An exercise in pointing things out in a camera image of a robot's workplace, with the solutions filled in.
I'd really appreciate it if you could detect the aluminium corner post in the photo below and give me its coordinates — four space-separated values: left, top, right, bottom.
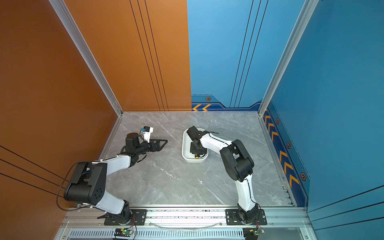
258 0 319 117
49 0 124 117

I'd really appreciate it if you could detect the circuit board right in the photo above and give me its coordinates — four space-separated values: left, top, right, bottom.
243 228 260 240

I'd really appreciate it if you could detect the green circuit board left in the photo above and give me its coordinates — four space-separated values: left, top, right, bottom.
114 228 135 240

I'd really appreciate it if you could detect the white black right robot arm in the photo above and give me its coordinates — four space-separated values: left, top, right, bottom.
182 126 261 225

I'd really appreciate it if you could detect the aluminium corner post right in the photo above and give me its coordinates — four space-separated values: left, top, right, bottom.
258 0 319 117

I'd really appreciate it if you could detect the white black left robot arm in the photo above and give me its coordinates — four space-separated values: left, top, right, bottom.
64 133 168 225

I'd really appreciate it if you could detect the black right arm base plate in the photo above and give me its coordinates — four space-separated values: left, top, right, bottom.
225 209 268 226

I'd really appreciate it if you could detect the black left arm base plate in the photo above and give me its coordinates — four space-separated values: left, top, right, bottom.
104 209 147 227

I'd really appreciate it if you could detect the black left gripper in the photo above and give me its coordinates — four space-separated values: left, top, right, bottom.
135 138 167 157

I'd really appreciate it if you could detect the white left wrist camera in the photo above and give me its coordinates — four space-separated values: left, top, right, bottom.
139 126 154 143

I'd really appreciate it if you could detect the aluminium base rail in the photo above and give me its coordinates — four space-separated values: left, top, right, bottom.
55 205 317 240

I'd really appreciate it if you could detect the aluminium corner post left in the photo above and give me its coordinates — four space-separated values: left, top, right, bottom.
49 0 124 117

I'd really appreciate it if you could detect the white plastic bin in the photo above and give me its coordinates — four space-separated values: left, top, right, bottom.
182 130 209 164

